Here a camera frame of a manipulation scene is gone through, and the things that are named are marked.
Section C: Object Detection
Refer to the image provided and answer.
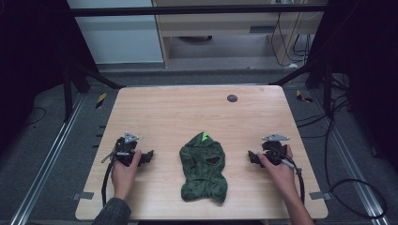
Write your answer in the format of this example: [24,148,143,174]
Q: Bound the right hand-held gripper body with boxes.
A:
[256,133,291,167]

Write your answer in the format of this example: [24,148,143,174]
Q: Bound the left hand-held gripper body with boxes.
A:
[110,131,142,168]

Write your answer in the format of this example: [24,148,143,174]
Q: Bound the green pet garment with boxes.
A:
[178,131,229,204]

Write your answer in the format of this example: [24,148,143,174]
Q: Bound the person's right hand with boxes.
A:
[256,144,299,198]

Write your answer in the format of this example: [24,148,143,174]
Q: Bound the person's left hand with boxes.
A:
[111,149,143,202]

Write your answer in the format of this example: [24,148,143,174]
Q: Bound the black yellow floor tape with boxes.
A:
[296,89,314,104]
[95,92,108,110]

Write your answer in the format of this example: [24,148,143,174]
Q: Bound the white cabinet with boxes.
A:
[66,0,165,65]

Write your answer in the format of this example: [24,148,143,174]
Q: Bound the light wooden desk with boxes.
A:
[152,0,327,68]

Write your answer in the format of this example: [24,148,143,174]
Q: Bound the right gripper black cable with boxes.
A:
[271,148,306,204]

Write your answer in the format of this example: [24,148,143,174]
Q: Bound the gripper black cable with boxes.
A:
[100,151,117,208]
[271,148,306,204]

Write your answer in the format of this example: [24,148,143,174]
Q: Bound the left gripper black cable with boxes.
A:
[100,151,117,208]

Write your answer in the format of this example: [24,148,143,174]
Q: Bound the grey metal table bracket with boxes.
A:
[309,190,332,202]
[72,191,95,201]

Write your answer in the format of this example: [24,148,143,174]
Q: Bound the aluminium floor rail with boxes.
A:
[9,93,86,225]
[313,90,390,225]

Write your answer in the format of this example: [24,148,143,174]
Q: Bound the black metal frame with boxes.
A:
[61,4,334,123]

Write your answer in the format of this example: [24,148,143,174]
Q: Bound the thin black floor cable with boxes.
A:
[25,107,48,127]

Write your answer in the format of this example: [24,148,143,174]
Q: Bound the hanging black cables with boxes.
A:
[270,0,314,68]

